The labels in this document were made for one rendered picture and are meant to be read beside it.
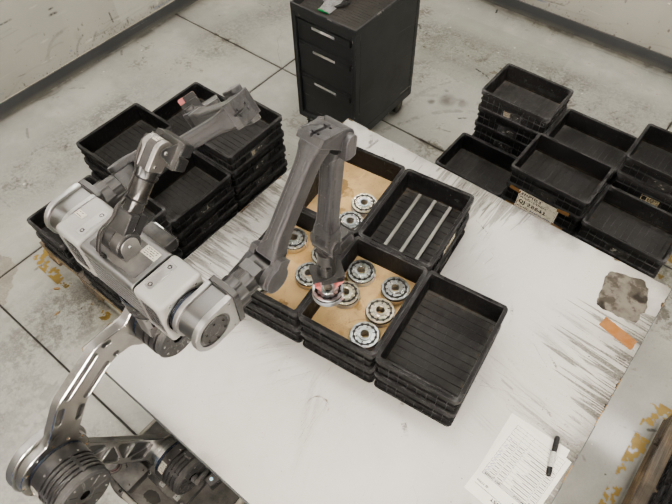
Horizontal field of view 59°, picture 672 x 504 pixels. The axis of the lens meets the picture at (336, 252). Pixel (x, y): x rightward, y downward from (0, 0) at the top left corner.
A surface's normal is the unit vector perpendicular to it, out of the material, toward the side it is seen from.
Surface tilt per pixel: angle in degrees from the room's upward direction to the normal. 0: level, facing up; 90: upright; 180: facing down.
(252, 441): 0
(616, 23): 90
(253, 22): 0
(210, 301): 0
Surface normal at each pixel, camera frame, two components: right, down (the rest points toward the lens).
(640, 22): -0.63, 0.64
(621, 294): -0.01, -0.60
